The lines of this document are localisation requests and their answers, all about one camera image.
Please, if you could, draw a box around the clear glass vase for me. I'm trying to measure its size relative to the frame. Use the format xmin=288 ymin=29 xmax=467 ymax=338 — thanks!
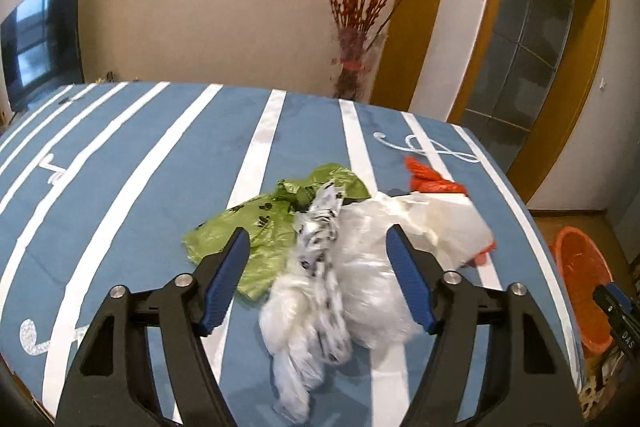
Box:
xmin=332 ymin=27 xmax=388 ymax=102

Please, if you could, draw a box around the clear plastic bag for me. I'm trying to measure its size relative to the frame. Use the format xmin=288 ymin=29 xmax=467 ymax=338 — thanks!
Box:
xmin=332 ymin=202 xmax=426 ymax=350

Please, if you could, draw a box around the wooden wall trim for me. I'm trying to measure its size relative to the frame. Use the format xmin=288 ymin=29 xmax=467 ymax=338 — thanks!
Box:
xmin=372 ymin=0 xmax=453 ymax=110

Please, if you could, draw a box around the light green plastic bag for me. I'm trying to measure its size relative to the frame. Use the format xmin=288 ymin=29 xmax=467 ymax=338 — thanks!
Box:
xmin=181 ymin=163 xmax=372 ymax=303

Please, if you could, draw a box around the frosted glass door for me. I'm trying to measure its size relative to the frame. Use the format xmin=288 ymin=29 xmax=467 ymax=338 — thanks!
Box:
xmin=462 ymin=0 xmax=581 ymax=158

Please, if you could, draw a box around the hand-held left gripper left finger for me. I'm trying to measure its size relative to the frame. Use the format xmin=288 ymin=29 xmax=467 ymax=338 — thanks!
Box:
xmin=55 ymin=227 xmax=251 ymax=427

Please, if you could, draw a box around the black flat television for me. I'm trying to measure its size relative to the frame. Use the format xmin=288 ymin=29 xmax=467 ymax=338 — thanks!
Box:
xmin=0 ymin=0 xmax=85 ymax=112

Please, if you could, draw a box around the black white patterned plastic bag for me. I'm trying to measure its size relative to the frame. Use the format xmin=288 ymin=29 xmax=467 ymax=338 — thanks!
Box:
xmin=258 ymin=187 xmax=356 ymax=425

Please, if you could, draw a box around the orange plastic waste basket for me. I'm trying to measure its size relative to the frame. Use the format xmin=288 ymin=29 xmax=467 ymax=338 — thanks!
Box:
xmin=551 ymin=227 xmax=618 ymax=354

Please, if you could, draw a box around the large orange plastic bag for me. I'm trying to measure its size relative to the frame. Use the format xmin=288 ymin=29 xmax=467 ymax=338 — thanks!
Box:
xmin=404 ymin=156 xmax=497 ymax=269

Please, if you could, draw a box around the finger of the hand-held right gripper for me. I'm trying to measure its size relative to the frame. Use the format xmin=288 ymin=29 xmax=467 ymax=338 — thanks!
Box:
xmin=592 ymin=283 xmax=633 ymax=323

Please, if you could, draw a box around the blue white striped tablecloth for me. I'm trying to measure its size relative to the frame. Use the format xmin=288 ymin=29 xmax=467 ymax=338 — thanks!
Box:
xmin=0 ymin=80 xmax=586 ymax=427

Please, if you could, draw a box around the wooden door frame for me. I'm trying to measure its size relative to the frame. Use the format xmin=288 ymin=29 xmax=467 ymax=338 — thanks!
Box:
xmin=447 ymin=0 xmax=612 ymax=204

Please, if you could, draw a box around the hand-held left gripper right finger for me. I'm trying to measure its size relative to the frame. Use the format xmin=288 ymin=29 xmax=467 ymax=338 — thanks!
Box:
xmin=385 ymin=223 xmax=586 ymax=427

